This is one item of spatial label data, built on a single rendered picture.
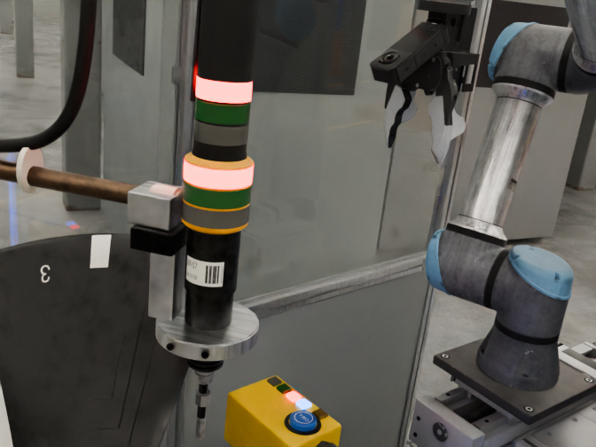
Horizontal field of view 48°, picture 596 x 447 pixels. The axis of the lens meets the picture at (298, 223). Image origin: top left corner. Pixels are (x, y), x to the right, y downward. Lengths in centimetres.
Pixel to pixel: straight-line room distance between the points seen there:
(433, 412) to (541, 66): 65
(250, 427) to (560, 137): 444
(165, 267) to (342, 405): 151
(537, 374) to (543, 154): 398
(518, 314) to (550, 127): 396
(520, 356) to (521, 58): 54
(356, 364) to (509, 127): 85
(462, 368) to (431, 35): 66
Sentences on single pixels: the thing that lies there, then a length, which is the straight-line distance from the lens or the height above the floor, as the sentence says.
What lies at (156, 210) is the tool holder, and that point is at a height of 154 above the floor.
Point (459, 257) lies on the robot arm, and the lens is 128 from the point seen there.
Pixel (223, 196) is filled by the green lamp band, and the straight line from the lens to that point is 41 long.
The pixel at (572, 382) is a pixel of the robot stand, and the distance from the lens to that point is 138.
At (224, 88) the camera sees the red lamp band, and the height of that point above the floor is 162.
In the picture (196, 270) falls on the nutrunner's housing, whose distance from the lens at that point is 43.
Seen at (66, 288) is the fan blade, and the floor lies 141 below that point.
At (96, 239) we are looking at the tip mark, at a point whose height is 144.
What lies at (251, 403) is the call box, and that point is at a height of 107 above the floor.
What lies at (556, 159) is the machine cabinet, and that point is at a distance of 531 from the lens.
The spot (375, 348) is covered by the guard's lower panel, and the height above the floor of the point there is 75.
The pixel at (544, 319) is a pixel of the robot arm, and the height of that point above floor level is 117.
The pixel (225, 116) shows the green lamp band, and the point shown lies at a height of 160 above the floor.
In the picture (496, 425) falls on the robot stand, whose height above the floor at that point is 98.
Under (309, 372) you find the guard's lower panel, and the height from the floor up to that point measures 75.
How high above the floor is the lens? 168
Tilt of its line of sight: 20 degrees down
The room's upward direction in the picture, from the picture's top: 6 degrees clockwise
